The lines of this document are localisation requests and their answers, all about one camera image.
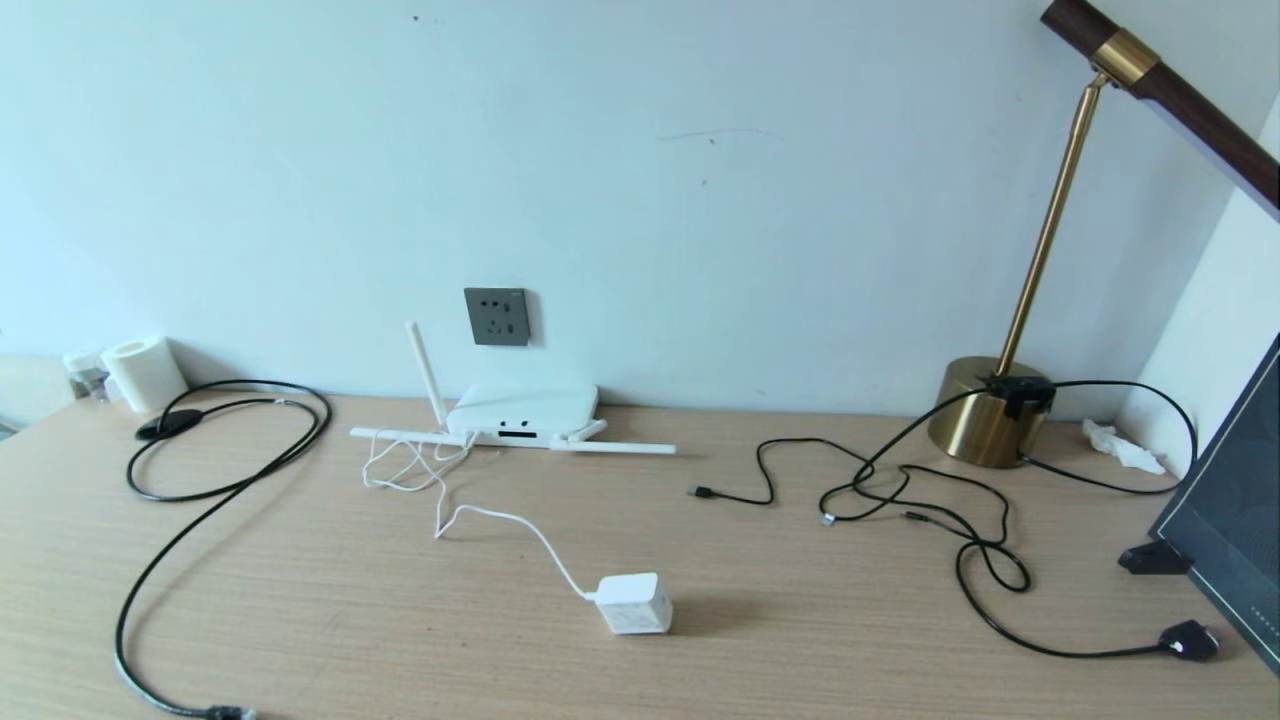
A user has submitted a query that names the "black USB cable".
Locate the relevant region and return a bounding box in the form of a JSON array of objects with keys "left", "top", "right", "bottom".
[{"left": 688, "top": 437, "right": 1011, "bottom": 546}]

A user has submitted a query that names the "white wifi router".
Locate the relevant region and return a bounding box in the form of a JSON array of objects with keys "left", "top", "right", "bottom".
[{"left": 349, "top": 321, "right": 678, "bottom": 457}]

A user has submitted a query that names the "small clear jar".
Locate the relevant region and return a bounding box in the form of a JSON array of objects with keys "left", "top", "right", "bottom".
[{"left": 63, "top": 350, "right": 111, "bottom": 403}]

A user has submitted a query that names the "white power adapter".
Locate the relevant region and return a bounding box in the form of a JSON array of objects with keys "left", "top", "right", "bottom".
[{"left": 594, "top": 572, "right": 674, "bottom": 636}]

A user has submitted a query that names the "black silver-tipped cable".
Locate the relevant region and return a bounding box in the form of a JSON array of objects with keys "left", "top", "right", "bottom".
[{"left": 820, "top": 385, "right": 1001, "bottom": 526}]

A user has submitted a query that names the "small black inline box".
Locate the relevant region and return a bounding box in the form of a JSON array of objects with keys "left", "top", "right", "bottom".
[{"left": 985, "top": 372, "right": 1058, "bottom": 419}]

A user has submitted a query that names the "white toilet paper roll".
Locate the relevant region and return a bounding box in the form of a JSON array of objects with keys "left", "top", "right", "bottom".
[{"left": 101, "top": 337, "right": 189, "bottom": 414}]

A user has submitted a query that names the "black ethernet cable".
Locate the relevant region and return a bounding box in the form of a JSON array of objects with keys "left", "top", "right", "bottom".
[{"left": 113, "top": 379, "right": 333, "bottom": 720}]

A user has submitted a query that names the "crumpled white tissue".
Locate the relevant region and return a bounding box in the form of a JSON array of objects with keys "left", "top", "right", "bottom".
[{"left": 1082, "top": 418, "right": 1168, "bottom": 475}]

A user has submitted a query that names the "dark monitor with stand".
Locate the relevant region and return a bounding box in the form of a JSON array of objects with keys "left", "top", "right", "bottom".
[{"left": 1150, "top": 335, "right": 1280, "bottom": 676}]

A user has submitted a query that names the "grey wall socket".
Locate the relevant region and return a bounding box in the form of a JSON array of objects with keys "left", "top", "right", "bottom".
[{"left": 464, "top": 288, "right": 531, "bottom": 347}]

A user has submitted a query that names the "brass desk lamp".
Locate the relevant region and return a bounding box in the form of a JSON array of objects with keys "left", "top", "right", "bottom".
[{"left": 927, "top": 0, "right": 1280, "bottom": 469}]

